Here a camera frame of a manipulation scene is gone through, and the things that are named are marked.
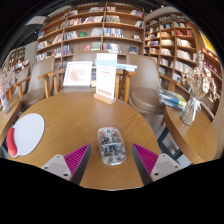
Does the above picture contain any curved wooden bookshelf unit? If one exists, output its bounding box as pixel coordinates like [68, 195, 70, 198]
[143, 12, 224, 123]

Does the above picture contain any pale blue book stack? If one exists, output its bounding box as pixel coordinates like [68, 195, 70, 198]
[94, 53, 138, 73]

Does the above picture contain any white sign on wooden base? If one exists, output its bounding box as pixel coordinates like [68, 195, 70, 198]
[93, 65, 118, 105]

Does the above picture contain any wide wooden bookshelf unit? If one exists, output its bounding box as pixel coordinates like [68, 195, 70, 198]
[34, 2, 146, 71]

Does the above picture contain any transparent computer mouse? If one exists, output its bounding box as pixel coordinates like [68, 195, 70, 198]
[97, 126, 127, 166]

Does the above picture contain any white mouse pad red rest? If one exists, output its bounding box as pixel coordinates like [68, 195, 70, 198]
[6, 112, 46, 158]

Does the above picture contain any dark cover book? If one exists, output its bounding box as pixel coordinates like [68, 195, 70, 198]
[90, 66, 98, 88]

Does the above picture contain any white framed floral picture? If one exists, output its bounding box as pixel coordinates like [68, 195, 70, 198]
[62, 61, 93, 88]

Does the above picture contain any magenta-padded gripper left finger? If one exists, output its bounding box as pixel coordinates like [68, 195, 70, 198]
[41, 143, 92, 185]

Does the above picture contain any small distant bookshelf unit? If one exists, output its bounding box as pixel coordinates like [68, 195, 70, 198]
[8, 46, 27, 71]

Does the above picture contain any glass vase with dried flowers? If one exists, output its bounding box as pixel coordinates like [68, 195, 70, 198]
[179, 49, 221, 127]

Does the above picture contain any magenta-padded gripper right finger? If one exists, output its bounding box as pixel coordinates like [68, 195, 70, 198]
[131, 143, 183, 186]

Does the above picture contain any colourful book stack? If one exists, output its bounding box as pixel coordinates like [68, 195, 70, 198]
[158, 89, 188, 111]

